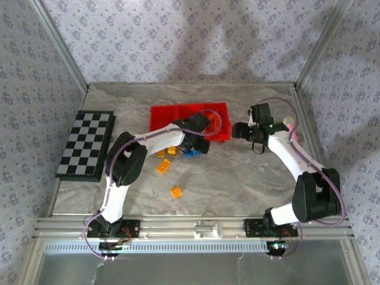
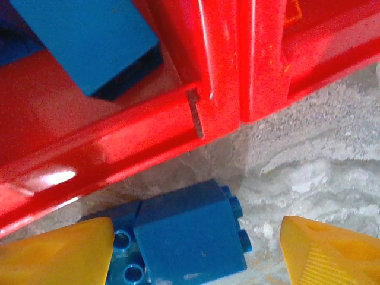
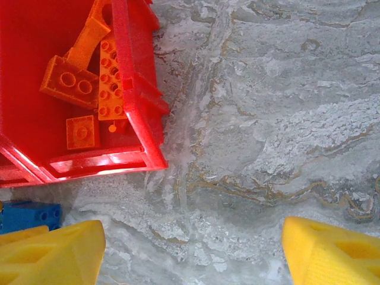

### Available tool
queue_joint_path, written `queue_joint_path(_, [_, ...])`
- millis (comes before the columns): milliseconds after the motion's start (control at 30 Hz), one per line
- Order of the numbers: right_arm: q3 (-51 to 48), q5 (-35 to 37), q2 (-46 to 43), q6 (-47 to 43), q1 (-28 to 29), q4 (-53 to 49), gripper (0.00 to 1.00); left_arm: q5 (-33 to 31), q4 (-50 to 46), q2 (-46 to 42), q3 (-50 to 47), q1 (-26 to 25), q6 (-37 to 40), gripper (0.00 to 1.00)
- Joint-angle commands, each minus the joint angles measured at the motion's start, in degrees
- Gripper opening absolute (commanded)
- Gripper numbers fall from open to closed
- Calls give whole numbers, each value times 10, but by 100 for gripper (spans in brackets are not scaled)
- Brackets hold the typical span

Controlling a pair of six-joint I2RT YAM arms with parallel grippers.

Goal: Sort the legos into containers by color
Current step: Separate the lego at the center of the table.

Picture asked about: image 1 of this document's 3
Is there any small circuit board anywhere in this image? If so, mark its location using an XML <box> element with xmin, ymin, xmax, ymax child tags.
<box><xmin>266</xmin><ymin>240</ymin><xmax>293</xmax><ymax>255</ymax></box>
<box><xmin>99</xmin><ymin>242</ymin><xmax>131</xmax><ymax>254</ymax></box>

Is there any grey metal panel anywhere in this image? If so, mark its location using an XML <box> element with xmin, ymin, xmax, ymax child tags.
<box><xmin>38</xmin><ymin>252</ymin><xmax>362</xmax><ymax>285</ymax></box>

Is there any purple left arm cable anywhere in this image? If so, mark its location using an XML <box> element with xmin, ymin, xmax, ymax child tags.
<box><xmin>83</xmin><ymin>109</ymin><xmax>223</xmax><ymax>262</ymax></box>

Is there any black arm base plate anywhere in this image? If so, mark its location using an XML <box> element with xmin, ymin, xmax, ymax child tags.
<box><xmin>244</xmin><ymin>218</ymin><xmax>299</xmax><ymax>238</ymax></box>
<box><xmin>87</xmin><ymin>218</ymin><xmax>141</xmax><ymax>239</ymax></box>

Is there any white slotted cable duct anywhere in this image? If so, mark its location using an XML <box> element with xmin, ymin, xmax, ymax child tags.
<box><xmin>44</xmin><ymin>240</ymin><xmax>270</xmax><ymax>254</ymax></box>

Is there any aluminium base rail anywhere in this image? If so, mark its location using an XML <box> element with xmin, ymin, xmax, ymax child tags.
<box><xmin>32</xmin><ymin>216</ymin><xmax>356</xmax><ymax>240</ymax></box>

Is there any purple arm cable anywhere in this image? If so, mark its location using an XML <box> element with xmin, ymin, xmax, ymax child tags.
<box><xmin>83</xmin><ymin>109</ymin><xmax>223</xmax><ymax>262</ymax></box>
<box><xmin>258</xmin><ymin>97</ymin><xmax>347</xmax><ymax>261</ymax></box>

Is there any red three-compartment container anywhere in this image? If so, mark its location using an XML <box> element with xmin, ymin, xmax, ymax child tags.
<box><xmin>149</xmin><ymin>102</ymin><xmax>232</xmax><ymax>142</ymax></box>

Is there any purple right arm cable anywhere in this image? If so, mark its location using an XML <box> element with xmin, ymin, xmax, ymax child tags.
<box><xmin>258</xmin><ymin>97</ymin><xmax>347</xmax><ymax>261</ymax></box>

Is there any black and grey chessboard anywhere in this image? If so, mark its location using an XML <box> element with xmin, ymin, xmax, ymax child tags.
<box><xmin>55</xmin><ymin>110</ymin><xmax>116</xmax><ymax>182</ymax></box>

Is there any white rail bracket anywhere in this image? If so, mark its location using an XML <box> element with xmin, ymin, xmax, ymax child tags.
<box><xmin>194</xmin><ymin>221</ymin><xmax>223</xmax><ymax>240</ymax></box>

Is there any aluminium side rail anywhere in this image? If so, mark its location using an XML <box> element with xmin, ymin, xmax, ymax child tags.
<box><xmin>292</xmin><ymin>84</ymin><xmax>348</xmax><ymax>217</ymax></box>
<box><xmin>47</xmin><ymin>85</ymin><xmax>90</xmax><ymax>217</ymax></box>

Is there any aluminium frame post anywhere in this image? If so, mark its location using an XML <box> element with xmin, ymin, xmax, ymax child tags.
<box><xmin>296</xmin><ymin>0</ymin><xmax>354</xmax><ymax>87</ymax></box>
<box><xmin>29</xmin><ymin>0</ymin><xmax>90</xmax><ymax>90</ymax></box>

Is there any pink toy microphone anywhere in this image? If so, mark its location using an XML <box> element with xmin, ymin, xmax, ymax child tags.
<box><xmin>282</xmin><ymin>116</ymin><xmax>300</xmax><ymax>144</ymax></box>

